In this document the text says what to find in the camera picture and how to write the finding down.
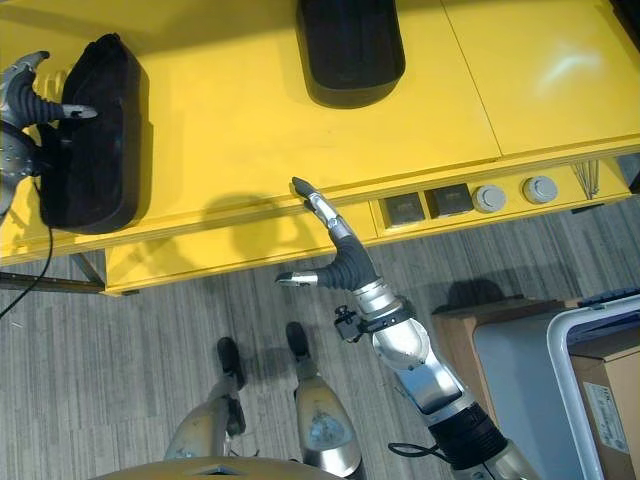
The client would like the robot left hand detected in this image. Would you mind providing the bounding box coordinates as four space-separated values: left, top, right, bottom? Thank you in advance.
0 50 100 135

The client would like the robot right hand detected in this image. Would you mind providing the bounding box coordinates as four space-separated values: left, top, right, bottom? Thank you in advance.
273 176 409 322

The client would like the black sole-shaped part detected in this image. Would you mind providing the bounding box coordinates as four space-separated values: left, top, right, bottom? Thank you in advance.
294 0 407 110
37 32 152 236

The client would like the plain brown cardboard box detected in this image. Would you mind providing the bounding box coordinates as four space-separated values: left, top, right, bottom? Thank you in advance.
431 298 584 424

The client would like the white plastic box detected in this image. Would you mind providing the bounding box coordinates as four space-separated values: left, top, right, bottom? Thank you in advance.
471 293 640 480

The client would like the brown cardboard box with label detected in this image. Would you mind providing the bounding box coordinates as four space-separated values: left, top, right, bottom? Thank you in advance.
569 324 640 472

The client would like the dark square metal block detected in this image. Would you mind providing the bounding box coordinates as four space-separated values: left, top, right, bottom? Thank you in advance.
382 194 427 227
429 184 474 219

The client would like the grey round knob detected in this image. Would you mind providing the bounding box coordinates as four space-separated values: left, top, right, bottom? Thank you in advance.
521 175 558 204
471 184 508 214

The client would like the robot right leg silver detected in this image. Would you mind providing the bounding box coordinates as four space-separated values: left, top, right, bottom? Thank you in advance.
285 321 363 479

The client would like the robot leg silver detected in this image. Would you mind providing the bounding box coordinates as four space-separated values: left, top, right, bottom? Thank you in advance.
285 321 363 479
163 336 248 461

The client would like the robot left leg silver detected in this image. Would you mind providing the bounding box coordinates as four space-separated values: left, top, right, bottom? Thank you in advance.
163 336 248 461

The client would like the bundle of thin metal rods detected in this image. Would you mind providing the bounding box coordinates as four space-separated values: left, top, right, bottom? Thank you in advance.
571 159 602 197

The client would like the blue flat object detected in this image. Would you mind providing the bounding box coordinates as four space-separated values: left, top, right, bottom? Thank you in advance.
578 286 640 310

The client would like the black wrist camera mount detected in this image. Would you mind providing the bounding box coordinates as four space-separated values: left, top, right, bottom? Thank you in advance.
334 304 375 345

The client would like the dark metal shelf frame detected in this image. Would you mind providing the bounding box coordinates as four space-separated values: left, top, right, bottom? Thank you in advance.
0 249 107 297

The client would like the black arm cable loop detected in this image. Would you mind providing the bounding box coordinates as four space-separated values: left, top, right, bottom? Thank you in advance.
388 441 454 460

